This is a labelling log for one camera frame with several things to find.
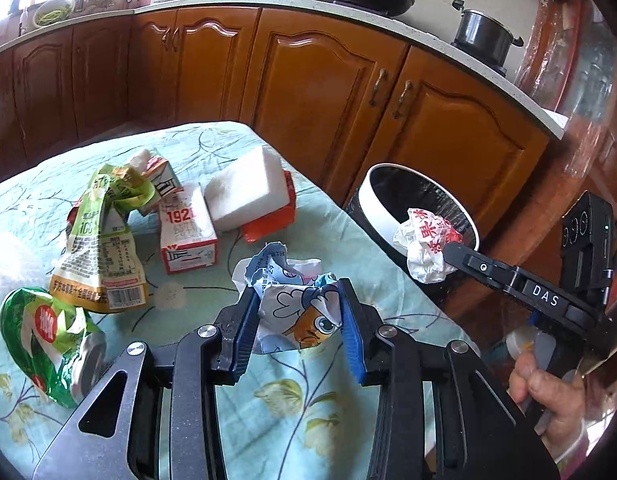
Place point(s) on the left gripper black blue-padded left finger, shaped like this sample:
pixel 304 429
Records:
pixel 237 325

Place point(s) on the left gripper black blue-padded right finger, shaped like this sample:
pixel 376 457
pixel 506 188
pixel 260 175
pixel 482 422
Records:
pixel 366 353

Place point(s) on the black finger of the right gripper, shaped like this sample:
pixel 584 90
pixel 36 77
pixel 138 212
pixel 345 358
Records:
pixel 487 271

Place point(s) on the blue white cartoon wrapper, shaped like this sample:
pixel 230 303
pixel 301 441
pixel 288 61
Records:
pixel 299 302

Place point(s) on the red white paper wrapper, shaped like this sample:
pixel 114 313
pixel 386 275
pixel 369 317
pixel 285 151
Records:
pixel 423 237

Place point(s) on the white foam sponge block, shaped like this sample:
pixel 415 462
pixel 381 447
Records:
pixel 249 188

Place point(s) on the green juice spout pouch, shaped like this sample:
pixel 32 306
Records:
pixel 100 270

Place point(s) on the green milk carton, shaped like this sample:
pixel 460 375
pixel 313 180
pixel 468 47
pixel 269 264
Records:
pixel 158 170

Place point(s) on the white rim trash bin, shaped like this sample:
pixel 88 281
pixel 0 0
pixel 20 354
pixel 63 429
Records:
pixel 380 205

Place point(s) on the wooden kitchen cabinets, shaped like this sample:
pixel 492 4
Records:
pixel 333 95

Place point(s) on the person's right hand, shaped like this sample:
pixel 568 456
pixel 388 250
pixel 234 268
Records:
pixel 566 400

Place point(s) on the orange red snack wrapper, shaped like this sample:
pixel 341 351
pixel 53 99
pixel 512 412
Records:
pixel 274 221

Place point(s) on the red white 1921 milk carton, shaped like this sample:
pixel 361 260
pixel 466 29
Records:
pixel 188 239

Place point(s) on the light blue floral tablecloth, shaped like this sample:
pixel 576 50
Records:
pixel 293 415

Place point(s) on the green crumpled snack bag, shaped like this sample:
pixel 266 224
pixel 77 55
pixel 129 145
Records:
pixel 55 344

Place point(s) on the red framed plastic covered shelf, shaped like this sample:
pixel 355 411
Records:
pixel 570 68

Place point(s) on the black cooking pot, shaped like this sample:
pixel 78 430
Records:
pixel 484 38

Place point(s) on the white countertop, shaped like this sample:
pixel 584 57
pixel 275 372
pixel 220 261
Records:
pixel 338 15

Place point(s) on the green bowl on counter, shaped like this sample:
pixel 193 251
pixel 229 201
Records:
pixel 52 12

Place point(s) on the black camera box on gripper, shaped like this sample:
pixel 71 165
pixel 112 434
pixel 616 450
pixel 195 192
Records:
pixel 585 250

